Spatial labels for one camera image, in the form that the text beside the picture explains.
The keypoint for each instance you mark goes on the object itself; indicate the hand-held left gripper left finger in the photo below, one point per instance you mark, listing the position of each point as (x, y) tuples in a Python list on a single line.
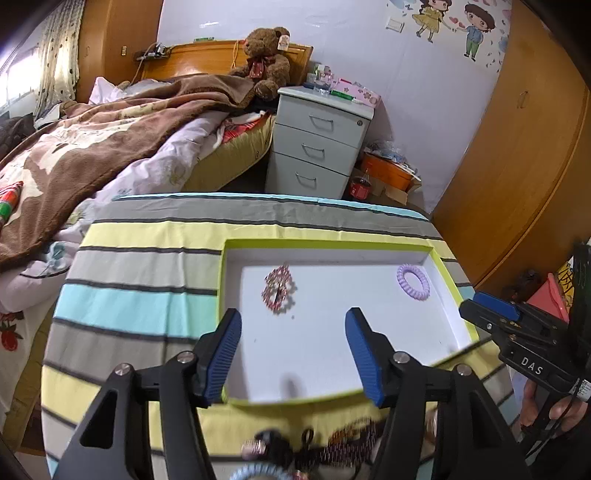
[(224, 355)]

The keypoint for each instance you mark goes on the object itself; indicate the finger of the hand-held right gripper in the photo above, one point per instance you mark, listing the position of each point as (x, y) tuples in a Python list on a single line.
[(478, 316), (498, 305)]

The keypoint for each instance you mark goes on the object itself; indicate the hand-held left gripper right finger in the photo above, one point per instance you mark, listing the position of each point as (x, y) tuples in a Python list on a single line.
[(364, 355)]

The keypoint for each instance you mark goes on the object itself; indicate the green-rimmed white box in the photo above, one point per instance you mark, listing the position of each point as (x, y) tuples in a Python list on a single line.
[(323, 332)]

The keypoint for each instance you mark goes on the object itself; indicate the person's right hand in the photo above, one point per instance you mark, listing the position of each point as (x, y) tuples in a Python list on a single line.
[(570, 415)]

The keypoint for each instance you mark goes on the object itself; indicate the pink plastic bucket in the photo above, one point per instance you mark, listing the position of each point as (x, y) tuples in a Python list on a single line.
[(551, 295)]

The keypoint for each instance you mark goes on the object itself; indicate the yellow printed paper bag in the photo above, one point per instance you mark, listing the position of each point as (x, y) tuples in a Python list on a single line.
[(565, 277)]

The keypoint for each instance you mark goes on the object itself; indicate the pink rhinestone hair clip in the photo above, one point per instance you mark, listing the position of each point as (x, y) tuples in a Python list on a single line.
[(277, 290)]

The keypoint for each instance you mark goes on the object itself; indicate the striped tablecloth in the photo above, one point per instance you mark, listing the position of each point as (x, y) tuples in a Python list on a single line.
[(138, 304)]

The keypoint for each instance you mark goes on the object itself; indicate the cardboard box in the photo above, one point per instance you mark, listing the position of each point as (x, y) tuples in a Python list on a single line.
[(401, 194)]

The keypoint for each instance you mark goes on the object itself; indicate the large wooden wardrobe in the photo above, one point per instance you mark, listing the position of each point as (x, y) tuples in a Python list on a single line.
[(521, 161)]

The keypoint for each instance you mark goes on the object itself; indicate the orange plastic basin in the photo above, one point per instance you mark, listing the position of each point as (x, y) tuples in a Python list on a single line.
[(385, 173)]

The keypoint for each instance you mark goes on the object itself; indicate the crumpled plastic packaging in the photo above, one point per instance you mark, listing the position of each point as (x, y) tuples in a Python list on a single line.
[(385, 150)]

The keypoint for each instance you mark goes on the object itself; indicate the white floral quilt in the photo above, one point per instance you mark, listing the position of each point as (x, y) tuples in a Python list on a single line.
[(161, 166)]

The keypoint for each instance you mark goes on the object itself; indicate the grey three-drawer nightstand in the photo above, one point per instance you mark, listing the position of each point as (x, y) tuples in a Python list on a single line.
[(314, 152)]

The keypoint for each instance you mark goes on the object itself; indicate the red white patterned cloth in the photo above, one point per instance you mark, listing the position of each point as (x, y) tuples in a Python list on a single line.
[(238, 129)]

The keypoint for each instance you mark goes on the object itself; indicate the brown fleece blanket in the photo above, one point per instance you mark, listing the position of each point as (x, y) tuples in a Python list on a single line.
[(106, 138)]

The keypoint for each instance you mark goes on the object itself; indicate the pink floral box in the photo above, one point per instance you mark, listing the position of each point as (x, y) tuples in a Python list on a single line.
[(360, 92)]

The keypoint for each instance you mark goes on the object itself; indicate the red green striped roll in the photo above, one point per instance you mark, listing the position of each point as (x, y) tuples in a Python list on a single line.
[(9, 201)]

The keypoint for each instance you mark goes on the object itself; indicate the clear glass jar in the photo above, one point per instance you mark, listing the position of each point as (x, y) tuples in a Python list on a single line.
[(319, 86)]

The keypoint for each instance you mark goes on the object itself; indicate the white cosmetic bottle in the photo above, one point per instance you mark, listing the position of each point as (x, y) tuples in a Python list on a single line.
[(319, 70)]

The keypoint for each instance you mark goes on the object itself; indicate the wooden bed headboard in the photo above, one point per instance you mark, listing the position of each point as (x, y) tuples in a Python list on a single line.
[(198, 57)]

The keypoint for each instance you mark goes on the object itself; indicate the dark cloth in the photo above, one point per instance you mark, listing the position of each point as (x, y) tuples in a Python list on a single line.
[(16, 134)]

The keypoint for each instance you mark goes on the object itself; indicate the brown teddy bear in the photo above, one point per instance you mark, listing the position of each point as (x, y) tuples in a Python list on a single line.
[(263, 50)]

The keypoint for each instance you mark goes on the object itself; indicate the power strip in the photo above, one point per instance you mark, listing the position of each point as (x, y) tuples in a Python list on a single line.
[(150, 53)]

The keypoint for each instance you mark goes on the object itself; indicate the dotted curtain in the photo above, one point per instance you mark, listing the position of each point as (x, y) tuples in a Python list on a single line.
[(57, 60)]

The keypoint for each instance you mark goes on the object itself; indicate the wooden wardrobe with star stickers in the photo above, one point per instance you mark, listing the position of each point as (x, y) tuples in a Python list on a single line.
[(111, 27)]

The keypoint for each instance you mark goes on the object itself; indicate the cartoon wall sticker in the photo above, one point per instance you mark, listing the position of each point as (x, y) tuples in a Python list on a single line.
[(473, 32)]

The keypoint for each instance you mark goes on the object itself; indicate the white wall switch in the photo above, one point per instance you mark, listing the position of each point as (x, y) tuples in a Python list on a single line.
[(394, 24)]

